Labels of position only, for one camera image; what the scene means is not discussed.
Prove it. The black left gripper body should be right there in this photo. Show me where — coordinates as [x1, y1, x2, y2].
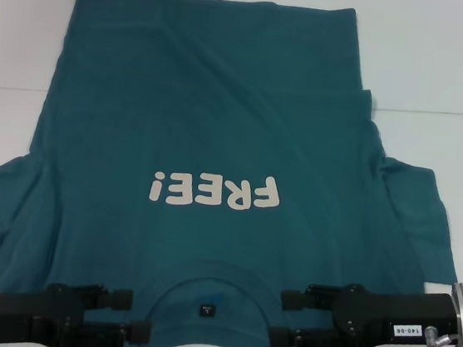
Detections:
[0, 275, 96, 347]

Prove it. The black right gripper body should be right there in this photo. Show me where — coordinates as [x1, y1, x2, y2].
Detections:
[328, 280, 463, 347]

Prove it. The teal t-shirt with FREE print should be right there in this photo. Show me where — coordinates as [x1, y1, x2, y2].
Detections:
[0, 0, 463, 347]

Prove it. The silver metal cable connector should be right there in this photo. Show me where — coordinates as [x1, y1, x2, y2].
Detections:
[423, 324, 456, 347]

